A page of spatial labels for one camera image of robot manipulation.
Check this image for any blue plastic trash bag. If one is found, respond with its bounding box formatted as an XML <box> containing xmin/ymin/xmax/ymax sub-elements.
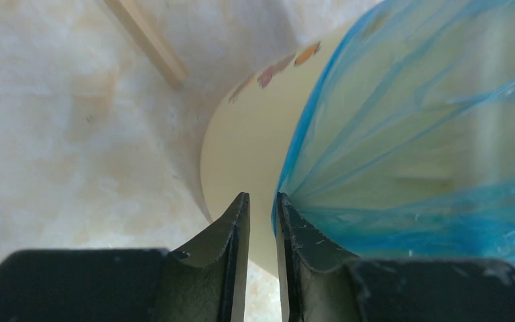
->
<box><xmin>278</xmin><ymin>1</ymin><xmax>515</xmax><ymax>265</ymax></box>

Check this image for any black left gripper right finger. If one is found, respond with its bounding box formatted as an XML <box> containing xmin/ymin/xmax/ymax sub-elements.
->
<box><xmin>276</xmin><ymin>193</ymin><xmax>515</xmax><ymax>321</ymax></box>

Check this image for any yellow plastic trash bin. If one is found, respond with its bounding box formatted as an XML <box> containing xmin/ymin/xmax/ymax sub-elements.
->
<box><xmin>201</xmin><ymin>23</ymin><xmax>354</xmax><ymax>275</ymax></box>

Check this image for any wooden drying rack frame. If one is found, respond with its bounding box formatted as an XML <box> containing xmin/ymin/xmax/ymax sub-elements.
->
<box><xmin>105</xmin><ymin>0</ymin><xmax>189</xmax><ymax>89</ymax></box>

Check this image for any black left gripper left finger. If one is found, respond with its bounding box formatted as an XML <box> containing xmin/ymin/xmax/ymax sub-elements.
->
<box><xmin>0</xmin><ymin>193</ymin><xmax>250</xmax><ymax>321</ymax></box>

